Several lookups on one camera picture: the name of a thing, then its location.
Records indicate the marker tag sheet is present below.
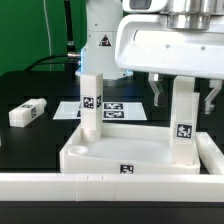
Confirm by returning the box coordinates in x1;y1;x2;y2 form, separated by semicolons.
53;101;146;121

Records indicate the white thin cable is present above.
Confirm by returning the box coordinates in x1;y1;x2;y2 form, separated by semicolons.
43;0;53;72

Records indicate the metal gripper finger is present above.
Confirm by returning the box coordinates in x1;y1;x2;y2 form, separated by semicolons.
148;73;167;107
204;79;223;114

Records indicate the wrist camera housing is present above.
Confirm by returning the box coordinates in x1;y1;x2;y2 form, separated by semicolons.
122;0;168;13

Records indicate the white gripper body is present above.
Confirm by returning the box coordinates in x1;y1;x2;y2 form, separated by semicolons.
115;14;224;80

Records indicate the white desk top tray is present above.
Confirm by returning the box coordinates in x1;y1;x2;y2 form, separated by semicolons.
60;123;200;174

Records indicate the black thick cable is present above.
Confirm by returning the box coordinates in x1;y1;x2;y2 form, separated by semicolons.
24;0;83;72

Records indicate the white L-shaped fence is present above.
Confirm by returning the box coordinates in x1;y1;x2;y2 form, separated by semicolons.
0;131;224;203

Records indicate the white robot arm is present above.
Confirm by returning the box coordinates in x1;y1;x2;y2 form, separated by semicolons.
81;0;224;113

